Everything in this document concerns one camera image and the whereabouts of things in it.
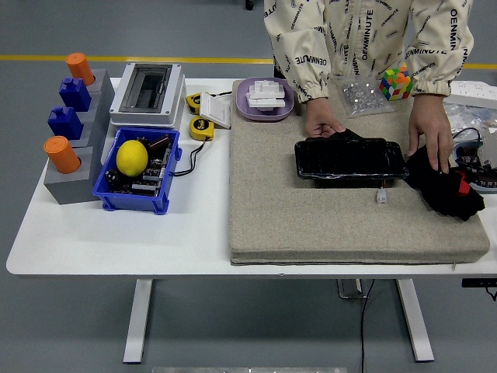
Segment person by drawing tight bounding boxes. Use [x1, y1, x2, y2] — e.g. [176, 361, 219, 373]
[262, 0, 475, 104]

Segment grey control box under table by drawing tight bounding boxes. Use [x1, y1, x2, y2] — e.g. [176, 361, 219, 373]
[336, 278, 369, 300]

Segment person's left hand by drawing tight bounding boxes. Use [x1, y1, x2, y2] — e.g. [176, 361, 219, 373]
[406, 92, 455, 175]

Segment white table leg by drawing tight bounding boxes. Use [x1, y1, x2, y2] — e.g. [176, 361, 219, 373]
[123, 278, 153, 365]
[395, 278, 435, 363]

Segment black hanging cable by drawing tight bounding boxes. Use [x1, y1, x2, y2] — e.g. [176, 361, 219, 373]
[359, 278, 376, 373]

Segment blue plastic block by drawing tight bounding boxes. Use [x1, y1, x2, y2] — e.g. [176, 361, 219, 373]
[47, 106, 85, 141]
[58, 77, 92, 113]

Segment orange cylinder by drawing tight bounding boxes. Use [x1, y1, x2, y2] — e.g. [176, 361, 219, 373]
[64, 52, 96, 86]
[43, 135, 82, 175]

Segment purple tray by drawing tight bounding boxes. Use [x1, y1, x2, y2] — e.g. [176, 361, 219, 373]
[235, 76, 295, 124]

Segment blue plastic bin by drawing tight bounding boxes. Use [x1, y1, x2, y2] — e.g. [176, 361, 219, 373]
[91, 127, 182, 216]

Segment grey electrical enclosure box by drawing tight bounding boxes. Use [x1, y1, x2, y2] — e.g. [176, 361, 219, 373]
[109, 62, 186, 130]

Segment clear bag of metal nuts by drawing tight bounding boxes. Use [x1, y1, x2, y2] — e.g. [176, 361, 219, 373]
[335, 73, 395, 119]

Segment thin black wire pair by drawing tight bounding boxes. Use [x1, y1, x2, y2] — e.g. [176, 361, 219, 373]
[170, 138, 214, 178]

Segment beige mat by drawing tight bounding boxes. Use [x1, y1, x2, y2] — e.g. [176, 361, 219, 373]
[228, 79, 491, 267]

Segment yellow tape measure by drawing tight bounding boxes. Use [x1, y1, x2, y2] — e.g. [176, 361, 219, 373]
[188, 115, 215, 141]
[185, 92, 207, 115]

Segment person's right hand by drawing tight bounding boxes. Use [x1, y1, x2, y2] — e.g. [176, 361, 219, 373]
[304, 96, 346, 139]

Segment grey stepped block holder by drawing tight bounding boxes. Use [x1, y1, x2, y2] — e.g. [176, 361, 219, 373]
[43, 68, 116, 206]

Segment colourful puzzle cube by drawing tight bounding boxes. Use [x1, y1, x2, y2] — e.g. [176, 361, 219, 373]
[378, 66, 412, 102]

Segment pale tray of circuit boards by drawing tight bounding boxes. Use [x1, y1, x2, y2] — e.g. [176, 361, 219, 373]
[452, 127, 497, 194]

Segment black glossy panel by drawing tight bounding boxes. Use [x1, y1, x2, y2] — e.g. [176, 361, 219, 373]
[294, 127, 409, 191]

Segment white wall switch plate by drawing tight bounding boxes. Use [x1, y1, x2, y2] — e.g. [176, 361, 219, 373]
[198, 92, 233, 130]

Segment circuit board with capacitors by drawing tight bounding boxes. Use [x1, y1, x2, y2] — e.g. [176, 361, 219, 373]
[104, 134, 174, 197]

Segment yellow lemon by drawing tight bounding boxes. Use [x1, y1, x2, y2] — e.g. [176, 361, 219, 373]
[116, 139, 149, 178]

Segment stack of white switch parts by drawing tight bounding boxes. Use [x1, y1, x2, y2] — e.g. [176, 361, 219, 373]
[245, 78, 287, 113]

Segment clear bags of small parts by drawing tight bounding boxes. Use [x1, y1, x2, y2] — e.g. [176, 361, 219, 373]
[442, 99, 497, 135]

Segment white power strip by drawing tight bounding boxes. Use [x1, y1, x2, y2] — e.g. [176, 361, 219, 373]
[449, 79, 497, 108]

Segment black rag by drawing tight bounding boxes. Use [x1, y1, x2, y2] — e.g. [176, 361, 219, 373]
[404, 143, 486, 223]

